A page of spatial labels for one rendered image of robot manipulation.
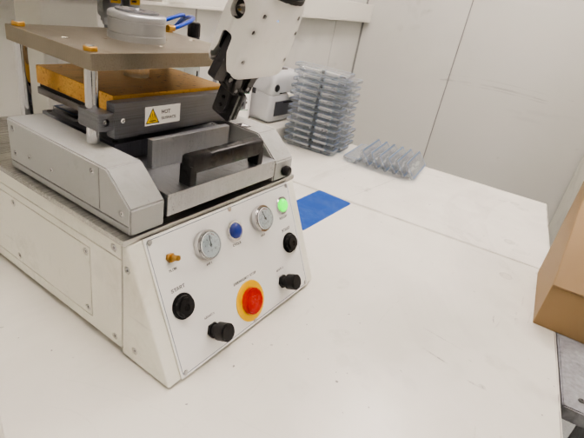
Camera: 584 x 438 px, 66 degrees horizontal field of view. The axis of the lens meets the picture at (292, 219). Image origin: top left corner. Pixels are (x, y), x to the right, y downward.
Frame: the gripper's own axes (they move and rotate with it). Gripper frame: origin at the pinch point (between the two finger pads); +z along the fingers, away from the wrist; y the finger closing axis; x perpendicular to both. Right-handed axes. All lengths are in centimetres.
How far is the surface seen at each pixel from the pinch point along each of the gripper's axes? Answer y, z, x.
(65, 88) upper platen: -10.7, 8.3, 17.4
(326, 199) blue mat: 50, 33, -5
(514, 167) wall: 242, 51, -39
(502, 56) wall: 240, 6, 6
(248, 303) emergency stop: -2.7, 22.2, -17.7
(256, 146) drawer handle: 4.8, 5.5, -4.0
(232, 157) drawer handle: -0.4, 6.1, -4.2
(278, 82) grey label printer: 80, 30, 39
